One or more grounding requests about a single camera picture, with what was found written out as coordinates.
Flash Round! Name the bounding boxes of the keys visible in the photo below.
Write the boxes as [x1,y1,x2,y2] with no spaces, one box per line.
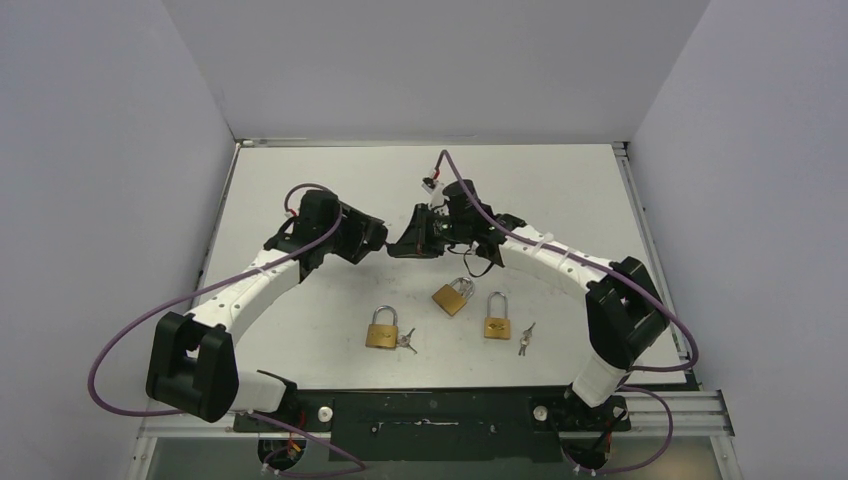
[518,322,536,356]
[396,328,418,354]
[457,277,475,299]

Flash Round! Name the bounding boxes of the brass padlock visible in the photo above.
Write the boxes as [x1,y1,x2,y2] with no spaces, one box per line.
[365,305,398,349]
[483,291,511,340]
[431,277,474,317]

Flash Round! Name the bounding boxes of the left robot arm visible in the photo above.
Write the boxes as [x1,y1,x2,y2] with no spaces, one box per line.
[145,189,388,431]

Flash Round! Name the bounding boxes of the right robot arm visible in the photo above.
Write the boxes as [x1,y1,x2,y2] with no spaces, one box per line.
[387,180,670,429]

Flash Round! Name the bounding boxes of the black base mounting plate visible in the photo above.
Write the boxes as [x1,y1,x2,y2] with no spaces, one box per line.
[233,387,631,463]

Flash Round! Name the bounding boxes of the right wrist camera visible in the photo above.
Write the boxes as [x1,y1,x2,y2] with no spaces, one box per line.
[422,177,446,210]

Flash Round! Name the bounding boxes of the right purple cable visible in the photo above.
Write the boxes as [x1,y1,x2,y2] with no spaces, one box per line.
[437,149,701,476]

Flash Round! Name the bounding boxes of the aluminium frame rail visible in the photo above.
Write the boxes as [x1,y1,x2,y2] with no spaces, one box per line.
[240,136,627,149]

